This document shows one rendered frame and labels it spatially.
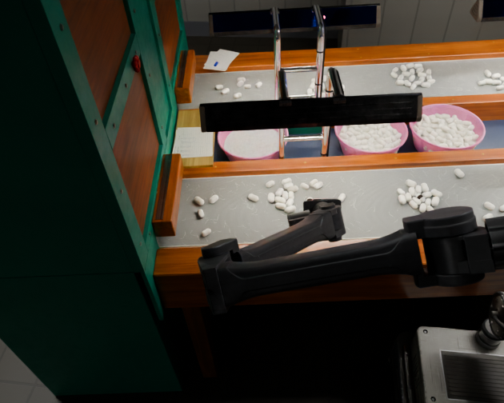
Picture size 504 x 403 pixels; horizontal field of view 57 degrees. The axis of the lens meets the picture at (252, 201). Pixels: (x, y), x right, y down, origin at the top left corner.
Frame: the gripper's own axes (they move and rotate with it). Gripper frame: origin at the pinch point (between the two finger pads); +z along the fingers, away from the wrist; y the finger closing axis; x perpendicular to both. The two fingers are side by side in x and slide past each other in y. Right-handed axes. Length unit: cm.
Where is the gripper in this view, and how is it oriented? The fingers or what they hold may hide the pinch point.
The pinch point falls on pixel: (318, 207)
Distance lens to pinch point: 135.8
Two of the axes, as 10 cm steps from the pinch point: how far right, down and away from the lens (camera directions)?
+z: 0.1, -1.3, 9.9
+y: -10.0, 0.4, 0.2
